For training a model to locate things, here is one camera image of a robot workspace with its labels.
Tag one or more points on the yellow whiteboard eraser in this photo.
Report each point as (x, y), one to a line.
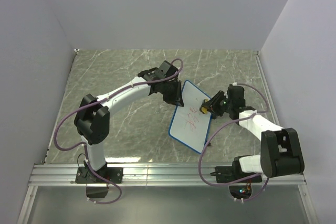
(203, 109)

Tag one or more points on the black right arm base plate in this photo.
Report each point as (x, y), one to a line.
(224, 174)

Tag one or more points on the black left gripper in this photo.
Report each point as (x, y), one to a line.
(177, 99)

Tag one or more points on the blue-framed whiteboard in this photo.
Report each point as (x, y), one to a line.
(189, 125)

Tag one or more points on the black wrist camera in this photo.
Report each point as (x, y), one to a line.
(236, 98)
(165, 70)

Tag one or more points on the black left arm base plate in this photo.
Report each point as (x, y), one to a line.
(86, 176)

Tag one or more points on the aluminium front rail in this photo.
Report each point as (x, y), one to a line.
(159, 193)

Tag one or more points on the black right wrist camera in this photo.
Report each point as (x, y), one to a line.
(236, 98)

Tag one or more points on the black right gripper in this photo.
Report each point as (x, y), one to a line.
(213, 103)

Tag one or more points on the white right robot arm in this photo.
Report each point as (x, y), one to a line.
(280, 150)

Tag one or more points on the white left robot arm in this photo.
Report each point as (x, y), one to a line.
(93, 121)

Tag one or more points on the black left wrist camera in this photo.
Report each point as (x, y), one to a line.
(165, 70)

